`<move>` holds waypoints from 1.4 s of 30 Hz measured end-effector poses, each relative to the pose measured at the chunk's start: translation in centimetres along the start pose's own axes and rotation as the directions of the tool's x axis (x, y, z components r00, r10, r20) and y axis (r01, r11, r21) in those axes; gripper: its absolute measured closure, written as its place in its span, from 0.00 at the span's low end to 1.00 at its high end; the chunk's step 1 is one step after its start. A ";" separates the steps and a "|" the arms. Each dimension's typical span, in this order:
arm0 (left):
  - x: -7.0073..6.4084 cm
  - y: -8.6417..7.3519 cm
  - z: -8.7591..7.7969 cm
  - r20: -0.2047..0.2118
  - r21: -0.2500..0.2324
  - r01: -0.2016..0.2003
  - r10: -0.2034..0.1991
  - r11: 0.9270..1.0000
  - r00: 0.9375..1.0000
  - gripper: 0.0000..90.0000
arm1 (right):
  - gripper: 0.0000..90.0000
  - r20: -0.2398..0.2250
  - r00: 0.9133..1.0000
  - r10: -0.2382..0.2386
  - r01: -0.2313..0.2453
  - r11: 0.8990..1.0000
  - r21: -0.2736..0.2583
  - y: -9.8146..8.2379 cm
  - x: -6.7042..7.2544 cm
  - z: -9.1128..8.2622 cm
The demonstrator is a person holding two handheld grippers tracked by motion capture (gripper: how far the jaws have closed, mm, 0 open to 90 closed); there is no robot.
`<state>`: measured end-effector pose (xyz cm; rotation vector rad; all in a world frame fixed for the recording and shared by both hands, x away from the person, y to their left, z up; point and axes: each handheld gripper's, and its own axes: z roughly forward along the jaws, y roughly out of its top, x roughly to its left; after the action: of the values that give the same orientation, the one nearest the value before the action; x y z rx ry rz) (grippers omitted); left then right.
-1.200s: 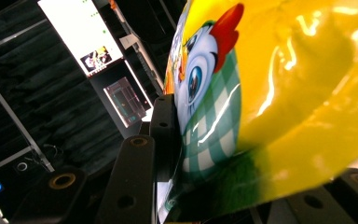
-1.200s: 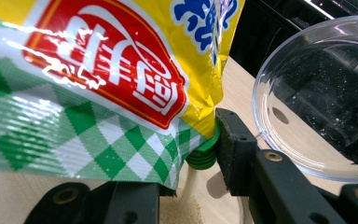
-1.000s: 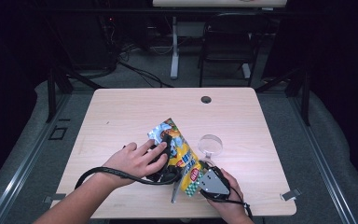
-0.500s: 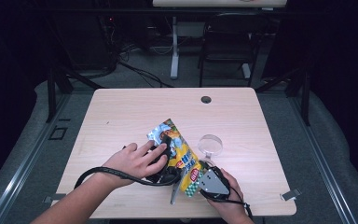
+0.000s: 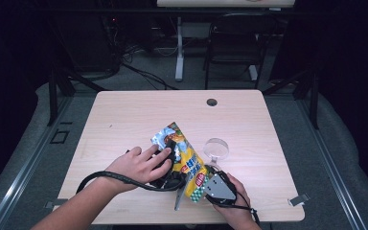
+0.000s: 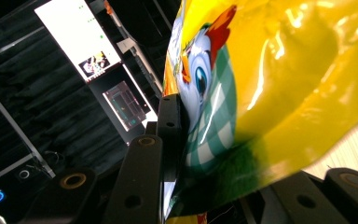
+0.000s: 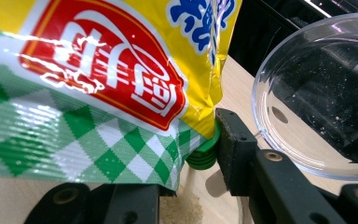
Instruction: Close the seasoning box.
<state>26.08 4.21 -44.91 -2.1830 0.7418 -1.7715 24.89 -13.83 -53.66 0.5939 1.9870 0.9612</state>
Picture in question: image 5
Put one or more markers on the clear glass jar hinged lid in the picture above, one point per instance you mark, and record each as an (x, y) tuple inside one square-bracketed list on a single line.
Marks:
[(216, 148)]

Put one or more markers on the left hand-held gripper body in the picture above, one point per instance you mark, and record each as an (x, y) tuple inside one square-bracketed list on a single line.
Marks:
[(172, 179)]

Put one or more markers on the white desk foot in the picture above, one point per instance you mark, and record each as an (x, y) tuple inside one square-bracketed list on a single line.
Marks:
[(253, 73)]

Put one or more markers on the white background desk top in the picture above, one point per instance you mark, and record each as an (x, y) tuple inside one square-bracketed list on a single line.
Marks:
[(204, 3)]

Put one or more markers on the white desk leg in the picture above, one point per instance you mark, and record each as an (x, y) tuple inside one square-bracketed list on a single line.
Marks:
[(179, 64)]

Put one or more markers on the black metal stand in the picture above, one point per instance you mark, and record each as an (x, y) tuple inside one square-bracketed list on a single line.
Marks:
[(53, 96), (314, 102)]

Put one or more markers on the grey tape strip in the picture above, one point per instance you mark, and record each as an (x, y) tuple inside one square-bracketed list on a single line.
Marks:
[(52, 203), (298, 200)]

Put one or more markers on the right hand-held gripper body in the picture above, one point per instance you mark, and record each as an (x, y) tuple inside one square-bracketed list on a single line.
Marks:
[(220, 190)]

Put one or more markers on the yellow spout pouch green cap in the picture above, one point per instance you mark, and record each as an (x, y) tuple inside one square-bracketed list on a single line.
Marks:
[(190, 159)]

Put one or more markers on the person's left hand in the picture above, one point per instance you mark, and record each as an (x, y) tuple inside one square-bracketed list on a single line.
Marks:
[(134, 169)]

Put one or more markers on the aluminium floor rail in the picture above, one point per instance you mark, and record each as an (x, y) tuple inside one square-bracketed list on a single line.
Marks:
[(329, 163), (28, 163)]

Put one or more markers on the person's right hand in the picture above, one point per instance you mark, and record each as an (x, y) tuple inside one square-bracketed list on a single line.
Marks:
[(239, 207)]

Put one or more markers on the black folding chair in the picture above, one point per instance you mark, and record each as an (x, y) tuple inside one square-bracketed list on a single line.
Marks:
[(236, 35)]

